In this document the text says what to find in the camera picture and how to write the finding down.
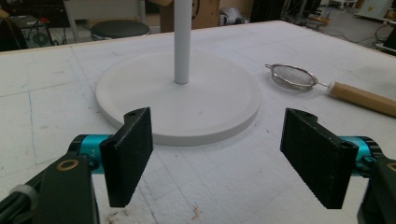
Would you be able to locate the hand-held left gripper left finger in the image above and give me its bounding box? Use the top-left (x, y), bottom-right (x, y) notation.
top-left (68, 106), bottom-right (154, 208)

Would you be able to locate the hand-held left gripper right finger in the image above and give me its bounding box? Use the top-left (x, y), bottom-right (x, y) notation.
top-left (279, 107), bottom-right (381, 210)

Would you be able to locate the metal mesh strainer wooden handle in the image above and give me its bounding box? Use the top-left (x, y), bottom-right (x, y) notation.
top-left (264, 63), bottom-right (396, 119)

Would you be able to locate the white round stand with pole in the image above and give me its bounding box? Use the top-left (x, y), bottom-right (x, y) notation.
top-left (94, 0), bottom-right (262, 147)

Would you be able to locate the black round stool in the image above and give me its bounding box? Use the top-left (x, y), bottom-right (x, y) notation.
top-left (90, 20), bottom-right (151, 41)

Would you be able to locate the brown cardboard box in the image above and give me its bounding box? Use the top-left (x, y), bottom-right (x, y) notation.
top-left (150, 0), bottom-right (220, 34)

